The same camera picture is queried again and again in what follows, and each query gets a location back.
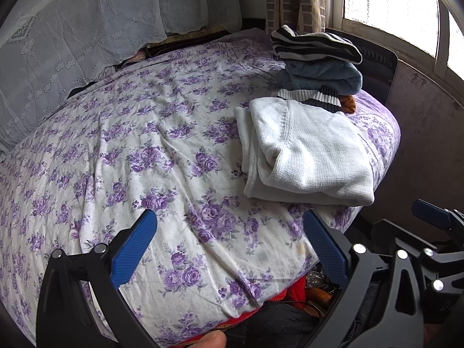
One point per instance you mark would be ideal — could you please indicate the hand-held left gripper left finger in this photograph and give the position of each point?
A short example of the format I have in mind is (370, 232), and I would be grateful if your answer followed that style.
(134, 250)

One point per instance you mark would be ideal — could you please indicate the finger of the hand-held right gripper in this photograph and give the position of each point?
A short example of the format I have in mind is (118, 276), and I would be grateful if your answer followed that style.
(389, 234)
(431, 212)

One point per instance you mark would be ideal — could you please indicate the person's left hand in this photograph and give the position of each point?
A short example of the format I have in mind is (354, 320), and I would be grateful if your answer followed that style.
(212, 340)

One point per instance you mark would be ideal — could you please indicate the dark cloth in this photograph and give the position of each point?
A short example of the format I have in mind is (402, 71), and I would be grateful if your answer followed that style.
(275, 322)

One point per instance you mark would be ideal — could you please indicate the beige checkered curtain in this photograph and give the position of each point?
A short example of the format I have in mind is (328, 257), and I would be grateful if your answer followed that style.
(286, 0)

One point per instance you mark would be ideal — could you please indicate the blue grey folded garment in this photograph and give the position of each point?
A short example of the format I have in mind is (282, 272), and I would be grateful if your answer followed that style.
(319, 76)

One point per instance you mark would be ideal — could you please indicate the white lace cover cloth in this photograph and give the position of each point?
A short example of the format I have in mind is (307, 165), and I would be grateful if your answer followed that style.
(72, 43)

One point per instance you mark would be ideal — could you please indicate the arched window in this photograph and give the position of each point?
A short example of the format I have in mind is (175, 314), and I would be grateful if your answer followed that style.
(391, 0)

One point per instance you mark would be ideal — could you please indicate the black white striped garment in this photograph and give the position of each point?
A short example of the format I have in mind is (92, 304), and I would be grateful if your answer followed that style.
(308, 47)

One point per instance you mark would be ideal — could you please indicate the white v-neck sweater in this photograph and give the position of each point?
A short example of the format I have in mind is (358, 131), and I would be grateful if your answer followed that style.
(308, 152)

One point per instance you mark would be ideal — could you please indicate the red cloth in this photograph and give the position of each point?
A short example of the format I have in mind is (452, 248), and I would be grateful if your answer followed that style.
(293, 293)

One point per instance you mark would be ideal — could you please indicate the orange folded garment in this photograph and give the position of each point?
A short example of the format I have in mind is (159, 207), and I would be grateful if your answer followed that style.
(350, 105)

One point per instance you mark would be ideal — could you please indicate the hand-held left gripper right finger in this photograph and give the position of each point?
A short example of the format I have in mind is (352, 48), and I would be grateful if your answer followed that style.
(326, 250)

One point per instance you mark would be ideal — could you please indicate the dark clothes under lace cloth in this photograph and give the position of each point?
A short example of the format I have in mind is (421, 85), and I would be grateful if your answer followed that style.
(170, 48)

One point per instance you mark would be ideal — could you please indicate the black bed end board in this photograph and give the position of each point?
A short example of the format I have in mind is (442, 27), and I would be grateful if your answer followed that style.
(380, 65)

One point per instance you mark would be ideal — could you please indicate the purple floral bed sheet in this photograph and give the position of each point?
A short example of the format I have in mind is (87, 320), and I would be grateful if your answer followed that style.
(145, 152)

